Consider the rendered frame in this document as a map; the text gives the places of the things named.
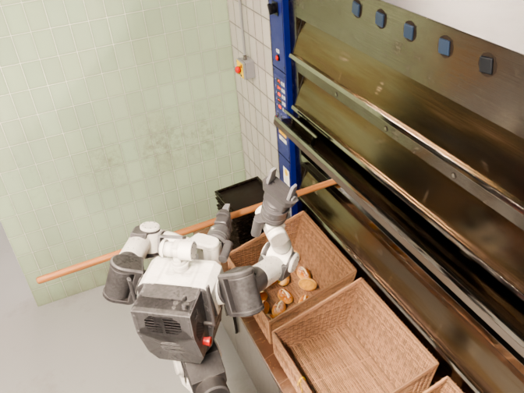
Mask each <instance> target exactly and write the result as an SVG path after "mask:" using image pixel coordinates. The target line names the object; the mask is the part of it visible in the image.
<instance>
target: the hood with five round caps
mask: <svg viewBox="0 0 524 393"><path fill-rule="evenodd" d="M296 17H298V18H300V19H301V20H303V21H305V22H307V23H309V24H311V25H312V26H314V27H316V28H318V29H320V30H322V31H323V32H325V33H327V34H330V35H331V36H332V37H335V38H337V39H339V40H340V41H343V42H344V43H346V44H348V45H350V46H352V47H354V48H355V49H357V50H359V51H361V52H363V53H364V54H366V55H369V56H370V57H372V58H375V59H376V60H377V61H379V62H382V63H384V64H385V65H386V66H389V67H391V68H393V69H395V70H396V71H398V72H400V73H402V74H404V75H406V76H407V77H409V78H411V79H413V80H415V81H417V82H418V83H421V84H422V85H424V86H426V87H428V88H430V89H431V90H434V91H436V92H438V93H439V94H441V95H443V96H445V97H447V98H449V99H450V100H452V101H454V102H456V103H458V104H460V105H461V106H463V107H465V108H468V109H469V110H470V111H472V112H475V113H476V114H478V115H481V116H482V117H484V118H485V119H488V120H490V121H492V122H493V123H495V124H497V125H499V126H501V127H502V128H504V129H506V130H508V131H510V132H512V133H514V134H515V135H517V136H520V137H522V138H523V139H524V55H521V54H519V53H517V52H514V51H511V50H508V49H507V48H503V47H501V46H498V45H496V44H492V43H490V42H488V41H485V40H482V39H480V38H478V37H474V36H472V35H470V34H467V33H464V32H462V31H460V30H456V29H454V28H451V27H448V26H446V25H444V24H441V23H438V22H436V21H433V20H431V19H428V18H426V17H423V16H420V15H417V14H415V13H413V12H410V11H407V10H405V9H401V8H399V7H397V6H395V5H391V4H389V3H387V2H383V1H381V0H296Z"/></svg>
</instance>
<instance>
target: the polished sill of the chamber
mask: <svg viewBox="0 0 524 393"><path fill-rule="evenodd" d="M301 158H302V162H303V163H304V164H305V165H307V166H308V167H309V168H310V169H311V170H312V171H313V172H314V173H315V174H316V175H317V176H318V177H319V178H320V179H321V180H322V181H323V182H324V181H327V180H329V179H331V177H330V176H329V175H328V174H327V173H326V172H325V171H323V170H322V169H321V168H320V167H319V166H318V165H317V164H316V163H315V162H314V161H313V160H312V159H310V158H309V157H308V156H307V155H306V154H301ZM329 188H330V189H332V190H333V191H334V192H335V193H336V194H337V195H338V196H339V197H340V198H341V199H342V200H343V201H344V202H345V203H346V204H347V205H348V206H349V207H350V208H351V209H352V210H353V211H354V212H356V213H357V214H358V215H359V216H360V217H361V218H362V219H363V220H364V221H365V222H366V223H367V224H368V225H369V226H370V227H371V228H372V229H373V230H374V231H375V232H376V233H377V234H378V235H379V236H380V237H381V238H382V239H383V240H384V241H385V242H386V243H387V244H388V245H389V246H390V247H391V248H392V249H393V250H394V251H395V252H396V253H397V254H398V255H399V256H400V257H401V258H402V259H403V260H405V261H406V262H407V263H408V264H409V265H410V266H411V267H412V268H413V269H414V270H415V271H416V272H417V273H418V274H419V275H420V276H421V277H422V278H423V279H424V280H425V281H426V282H427V283H429V284H430V285H431V286H432V287H433V288H434V289H435V290H436V291H437V292H438V293H439V294H440V295H441V296H442V297H443V298H444V299H445V300H446V301H447V302H448V303H449V304H450V305H451V306H453V307H454V308H455V309H456V310H457V311H458V312H459V313H460V314H461V315H462V316H463V317H464V318H465V319H466V320H467V321H468V322H469V323H470V324H471V325H472V326H473V327H474V328H475V329H476V330H478V332H479V333H481V335H482V336H483V337H485V339H486V340H488V342H489V343H490V344H492V346H493V347H495V349H496V350H497V351H499V353H501V354H502V355H503V356H504V357H505V358H506V359H507V360H508V361H509V362H510V363H511V364H512V365H513V366H514V367H515V368H516V369H517V370H518V371H519V372H520V373H521V374H522V375H523V376H524V358H523V357H522V356H521V355H520V354H519V353H517V352H516V351H515V350H514V349H513V348H512V347H511V346H510V345H509V344H508V343H507V342H506V341H505V340H504V339H503V338H502V337H501V336H500V335H499V334H498V333H497V332H496V331H495V330H493V329H492V328H491V327H490V326H489V325H488V324H487V323H486V322H485V321H484V320H483V319H481V318H480V317H479V316H478V315H477V314H476V313H475V312H474V311H473V310H472V309H471V308H470V307H468V306H467V305H466V304H465V303H464V302H463V301H462V300H461V299H460V298H459V297H458V296H457V295H456V294H454V292H453V291H452V290H450V288H449V287H448V286H446V285H445V284H444V283H443V282H442V281H441V280H440V279H439V278H438V277H437V276H436V275H435V274H434V273H432V272H431V271H430V270H429V269H428V268H427V267H426V266H425V265H424V264H423V263H422V262H420V261H419V260H418V259H417V258H416V257H415V256H414V255H413V254H412V253H411V252H410V251H409V250H407V249H406V248H405V247H404V246H403V245H402V244H401V243H400V242H399V241H398V240H397V239H396V238H395V237H394V236H393V235H392V234H391V233H390V232H389V231H388V230H387V229H386V228H384V227H383V226H382V225H381V224H380V223H379V222H378V221H377V220H376V219H375V218H374V217H373V216H371V215H370V214H369V213H368V212H367V211H366V210H365V209H364V208H363V207H362V206H361V205H359V204H358V203H357V202H356V201H355V200H354V199H353V198H352V197H351V196H350V195H349V194H348V193H347V192H346V191H344V190H343V188H341V187H340V185H339V184H335V185H333V186H329Z"/></svg>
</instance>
